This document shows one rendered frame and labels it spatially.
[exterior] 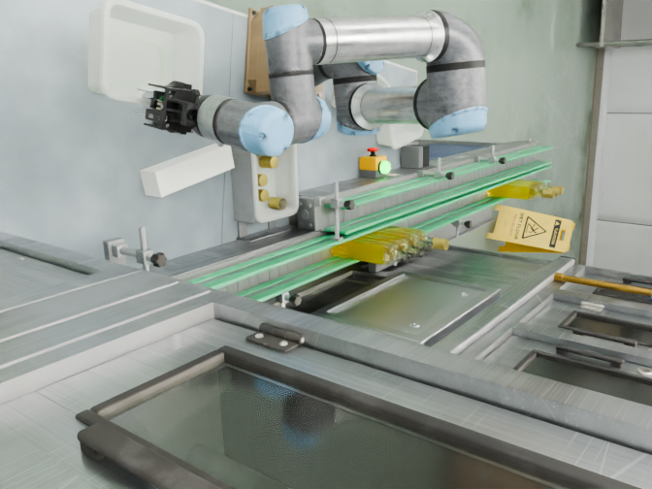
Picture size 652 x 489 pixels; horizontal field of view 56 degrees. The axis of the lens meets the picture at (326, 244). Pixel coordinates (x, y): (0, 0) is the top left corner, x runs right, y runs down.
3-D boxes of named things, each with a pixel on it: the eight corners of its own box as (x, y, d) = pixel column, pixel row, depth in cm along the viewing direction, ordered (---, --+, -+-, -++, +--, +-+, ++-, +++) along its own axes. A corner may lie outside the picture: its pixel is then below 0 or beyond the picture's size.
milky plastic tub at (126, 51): (76, -1, 109) (105, -8, 104) (177, 27, 127) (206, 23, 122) (74, 99, 111) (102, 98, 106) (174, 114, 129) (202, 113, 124)
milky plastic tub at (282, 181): (234, 221, 170) (257, 225, 165) (229, 139, 164) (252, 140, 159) (277, 210, 183) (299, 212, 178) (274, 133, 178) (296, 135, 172)
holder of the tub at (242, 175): (235, 239, 172) (255, 243, 167) (228, 140, 165) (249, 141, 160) (277, 227, 185) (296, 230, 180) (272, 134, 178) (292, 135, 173)
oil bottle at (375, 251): (331, 255, 187) (391, 267, 174) (330, 237, 185) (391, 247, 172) (342, 251, 191) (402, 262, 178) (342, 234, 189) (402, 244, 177)
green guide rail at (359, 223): (324, 231, 181) (346, 235, 177) (324, 228, 181) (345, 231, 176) (536, 162, 314) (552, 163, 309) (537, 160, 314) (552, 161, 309)
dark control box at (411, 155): (399, 167, 235) (418, 168, 230) (399, 146, 233) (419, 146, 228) (410, 164, 242) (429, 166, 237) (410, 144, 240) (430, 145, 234)
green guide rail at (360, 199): (323, 207, 180) (345, 210, 175) (323, 203, 179) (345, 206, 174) (537, 147, 312) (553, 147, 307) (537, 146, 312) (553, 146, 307)
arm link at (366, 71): (342, 32, 167) (386, 25, 159) (347, 83, 170) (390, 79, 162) (316, 31, 158) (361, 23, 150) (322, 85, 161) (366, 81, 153)
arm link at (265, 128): (298, 155, 99) (260, 163, 92) (250, 142, 105) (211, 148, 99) (301, 105, 96) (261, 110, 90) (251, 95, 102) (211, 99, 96)
